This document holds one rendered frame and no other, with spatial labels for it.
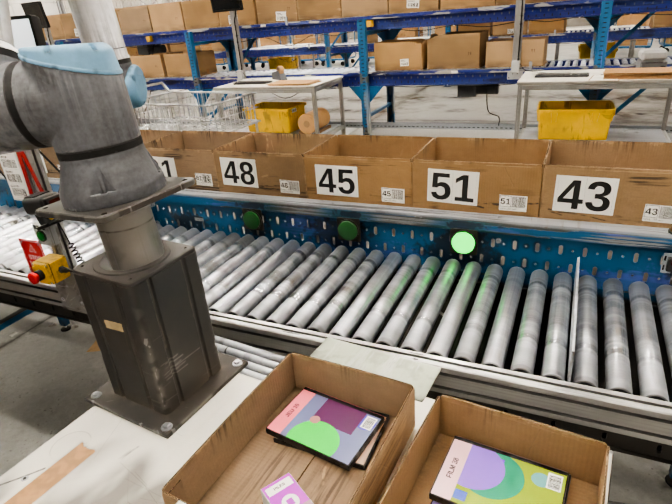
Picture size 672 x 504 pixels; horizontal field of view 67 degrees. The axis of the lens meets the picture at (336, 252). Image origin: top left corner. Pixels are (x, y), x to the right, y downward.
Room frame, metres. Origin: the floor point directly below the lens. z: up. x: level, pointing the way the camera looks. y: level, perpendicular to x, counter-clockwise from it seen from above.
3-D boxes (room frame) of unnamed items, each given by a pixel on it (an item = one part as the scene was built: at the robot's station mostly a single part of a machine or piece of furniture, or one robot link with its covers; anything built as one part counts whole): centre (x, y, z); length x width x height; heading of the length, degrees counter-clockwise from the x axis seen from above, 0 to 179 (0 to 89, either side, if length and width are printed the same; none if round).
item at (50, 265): (1.41, 0.86, 0.84); 0.15 x 0.09 x 0.07; 64
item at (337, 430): (0.74, 0.05, 0.78); 0.19 x 0.14 x 0.02; 55
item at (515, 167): (1.61, -0.50, 0.96); 0.39 x 0.29 x 0.17; 64
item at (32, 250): (1.49, 0.94, 0.85); 0.16 x 0.01 x 0.13; 64
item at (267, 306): (1.43, 0.14, 0.72); 0.52 x 0.05 x 0.05; 154
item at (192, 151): (2.13, 0.55, 0.97); 0.39 x 0.29 x 0.17; 64
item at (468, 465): (0.56, -0.23, 0.79); 0.19 x 0.14 x 0.02; 58
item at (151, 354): (0.94, 0.41, 0.91); 0.26 x 0.26 x 0.33; 58
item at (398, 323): (1.25, -0.21, 0.72); 0.52 x 0.05 x 0.05; 154
